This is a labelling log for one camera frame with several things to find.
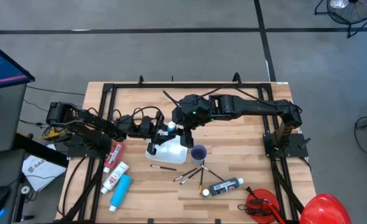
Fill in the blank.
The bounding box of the white plastic caddy bin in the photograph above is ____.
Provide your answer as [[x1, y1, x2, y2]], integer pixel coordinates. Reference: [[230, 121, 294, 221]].
[[145, 129, 188, 165]]

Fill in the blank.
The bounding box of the black fluffy-tipped paint brush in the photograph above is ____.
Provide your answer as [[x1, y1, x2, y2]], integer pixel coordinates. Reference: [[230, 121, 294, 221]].
[[173, 168, 198, 182]]

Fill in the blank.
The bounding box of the black floor cable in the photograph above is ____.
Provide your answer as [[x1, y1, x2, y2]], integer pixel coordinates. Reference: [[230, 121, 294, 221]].
[[26, 85, 86, 96]]

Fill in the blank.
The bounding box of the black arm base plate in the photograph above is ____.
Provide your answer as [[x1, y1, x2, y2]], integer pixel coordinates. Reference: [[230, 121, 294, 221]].
[[262, 132, 309, 159], [67, 136, 113, 159]]

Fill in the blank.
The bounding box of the large red paint bottle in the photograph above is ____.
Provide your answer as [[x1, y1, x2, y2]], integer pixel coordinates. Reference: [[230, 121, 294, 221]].
[[103, 140, 126, 174]]

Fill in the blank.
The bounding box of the black desk frame bar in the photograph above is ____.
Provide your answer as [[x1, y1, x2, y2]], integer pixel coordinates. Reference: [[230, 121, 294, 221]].
[[14, 133, 70, 168]]

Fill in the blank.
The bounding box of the red round plate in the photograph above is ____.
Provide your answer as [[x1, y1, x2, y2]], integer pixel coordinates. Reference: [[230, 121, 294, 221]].
[[245, 189, 281, 224]]

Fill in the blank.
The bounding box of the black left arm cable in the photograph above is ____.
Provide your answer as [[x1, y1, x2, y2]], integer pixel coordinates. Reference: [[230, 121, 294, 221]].
[[111, 106, 164, 124]]

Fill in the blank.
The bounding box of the white printed paper sheet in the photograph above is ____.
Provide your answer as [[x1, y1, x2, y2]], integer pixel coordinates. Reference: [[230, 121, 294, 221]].
[[21, 143, 67, 192]]

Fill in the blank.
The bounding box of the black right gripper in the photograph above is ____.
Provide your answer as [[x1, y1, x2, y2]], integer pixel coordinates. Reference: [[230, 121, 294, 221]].
[[172, 95, 215, 149]]

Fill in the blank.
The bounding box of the black floor fan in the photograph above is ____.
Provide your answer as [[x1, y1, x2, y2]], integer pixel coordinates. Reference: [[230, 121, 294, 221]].
[[314, 0, 367, 39]]

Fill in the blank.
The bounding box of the grey side desk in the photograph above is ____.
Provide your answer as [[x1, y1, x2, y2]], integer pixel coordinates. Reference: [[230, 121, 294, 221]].
[[0, 149, 26, 224]]

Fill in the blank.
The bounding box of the red hard hat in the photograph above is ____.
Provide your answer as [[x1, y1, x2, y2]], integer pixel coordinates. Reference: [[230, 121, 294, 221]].
[[299, 193, 353, 224]]

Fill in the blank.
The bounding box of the lavender plastic cup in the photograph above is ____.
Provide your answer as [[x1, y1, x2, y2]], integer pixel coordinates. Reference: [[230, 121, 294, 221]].
[[190, 144, 208, 166]]

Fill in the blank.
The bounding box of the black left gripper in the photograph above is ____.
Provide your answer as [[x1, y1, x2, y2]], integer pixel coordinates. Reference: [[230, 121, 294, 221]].
[[147, 111, 184, 156]]

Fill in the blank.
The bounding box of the computer monitor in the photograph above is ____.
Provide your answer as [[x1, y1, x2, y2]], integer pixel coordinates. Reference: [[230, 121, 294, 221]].
[[0, 36, 35, 91]]

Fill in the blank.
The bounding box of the dark grey paint bottle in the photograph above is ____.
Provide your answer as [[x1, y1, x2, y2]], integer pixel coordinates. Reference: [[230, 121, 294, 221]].
[[208, 177, 244, 197]]

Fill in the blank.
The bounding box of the large turquoise paint bottle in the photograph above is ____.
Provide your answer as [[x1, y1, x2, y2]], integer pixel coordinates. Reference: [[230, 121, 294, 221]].
[[109, 174, 132, 213]]

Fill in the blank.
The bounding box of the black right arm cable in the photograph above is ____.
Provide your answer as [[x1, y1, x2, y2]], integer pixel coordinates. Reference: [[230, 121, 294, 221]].
[[162, 84, 303, 113]]

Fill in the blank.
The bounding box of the large white paint bottle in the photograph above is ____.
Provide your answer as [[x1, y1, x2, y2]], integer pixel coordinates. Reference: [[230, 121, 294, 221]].
[[100, 161, 130, 195]]

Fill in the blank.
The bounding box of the black flat-tipped paint brush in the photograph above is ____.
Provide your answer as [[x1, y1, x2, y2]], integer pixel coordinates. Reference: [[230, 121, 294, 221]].
[[179, 168, 203, 185]]

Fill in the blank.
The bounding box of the black metal table frame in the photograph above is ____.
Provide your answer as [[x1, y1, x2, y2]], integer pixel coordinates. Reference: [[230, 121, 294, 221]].
[[57, 72, 305, 224]]

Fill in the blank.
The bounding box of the red and black hand tool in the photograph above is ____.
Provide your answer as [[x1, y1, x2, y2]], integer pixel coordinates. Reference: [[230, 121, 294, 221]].
[[237, 185, 287, 224]]

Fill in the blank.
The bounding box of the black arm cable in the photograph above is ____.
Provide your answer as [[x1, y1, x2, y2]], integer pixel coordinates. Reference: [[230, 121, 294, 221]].
[[111, 106, 164, 124], [162, 84, 303, 113]]

